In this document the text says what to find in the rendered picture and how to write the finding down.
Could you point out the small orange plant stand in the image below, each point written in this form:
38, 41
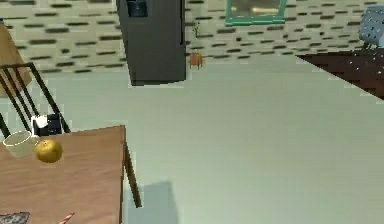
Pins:
196, 60

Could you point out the dark grey fridge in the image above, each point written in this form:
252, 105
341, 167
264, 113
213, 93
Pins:
155, 43

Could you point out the green framed window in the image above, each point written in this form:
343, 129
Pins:
255, 11

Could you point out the brown wooden table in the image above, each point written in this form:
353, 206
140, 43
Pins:
76, 180

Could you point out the black and white box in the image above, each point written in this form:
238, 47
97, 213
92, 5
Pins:
46, 124

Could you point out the yellow apple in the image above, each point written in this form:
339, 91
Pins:
49, 151

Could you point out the red striped pencil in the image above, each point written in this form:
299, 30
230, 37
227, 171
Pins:
66, 218

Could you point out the black slatted chair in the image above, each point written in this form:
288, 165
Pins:
23, 96

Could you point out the white cup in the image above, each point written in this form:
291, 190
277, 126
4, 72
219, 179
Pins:
20, 145

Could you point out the brown wooden board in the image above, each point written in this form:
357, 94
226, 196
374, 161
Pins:
10, 56

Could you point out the blue grey armchair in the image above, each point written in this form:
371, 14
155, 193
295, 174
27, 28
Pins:
373, 26

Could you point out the grey patterned flat object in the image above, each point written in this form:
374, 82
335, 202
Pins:
13, 218

